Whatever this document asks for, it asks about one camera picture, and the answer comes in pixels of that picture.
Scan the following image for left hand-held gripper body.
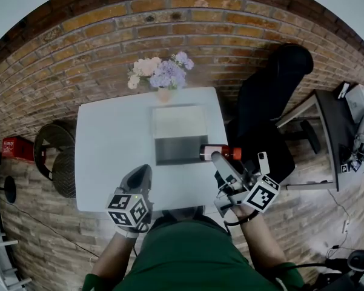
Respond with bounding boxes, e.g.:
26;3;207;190
105;186;155;233

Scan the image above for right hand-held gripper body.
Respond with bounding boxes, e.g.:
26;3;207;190
213;161;281;219

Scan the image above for small red-capped bottle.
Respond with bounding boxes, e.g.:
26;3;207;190
199;143;243;162

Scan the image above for person's right forearm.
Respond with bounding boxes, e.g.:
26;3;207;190
231;206;288;269

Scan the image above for person's left forearm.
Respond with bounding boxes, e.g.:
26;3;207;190
90;231;137;281

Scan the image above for white box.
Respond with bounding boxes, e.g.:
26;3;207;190
345;84;364;124

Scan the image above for white smartphone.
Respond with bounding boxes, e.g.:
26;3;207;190
257;151;271;176

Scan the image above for black office chair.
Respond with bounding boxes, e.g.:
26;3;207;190
225;43;322;191

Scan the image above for brown round chair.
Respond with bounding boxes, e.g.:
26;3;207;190
33;122;78;199

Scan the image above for person's green clothing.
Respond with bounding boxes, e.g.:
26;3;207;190
83;215;306;291

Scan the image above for beige vase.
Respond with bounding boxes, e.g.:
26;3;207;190
156;87;173;104

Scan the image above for dark desk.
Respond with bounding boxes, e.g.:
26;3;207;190
275;88;364;193

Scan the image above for purple white flower bouquet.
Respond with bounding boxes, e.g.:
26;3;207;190
127;52;195;90

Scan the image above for red crate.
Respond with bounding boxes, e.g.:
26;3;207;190
2;136;36;164

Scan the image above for black standing fan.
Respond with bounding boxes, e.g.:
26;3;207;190
0;175;18;205

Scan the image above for dark grey machine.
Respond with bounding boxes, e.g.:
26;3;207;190
322;249;364;291

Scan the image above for small black white object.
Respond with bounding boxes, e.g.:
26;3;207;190
337;82;351;99

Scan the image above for white rack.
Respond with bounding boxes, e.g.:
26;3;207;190
0;229;33;291

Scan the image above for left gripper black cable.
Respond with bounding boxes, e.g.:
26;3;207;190
132;219;152;256

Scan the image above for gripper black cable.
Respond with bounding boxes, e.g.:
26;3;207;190
223;209;259;227
132;219;152;256

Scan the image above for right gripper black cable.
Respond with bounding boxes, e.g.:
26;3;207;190
223;209;259;227

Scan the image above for black floor cable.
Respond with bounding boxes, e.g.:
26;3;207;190
0;192;101;259

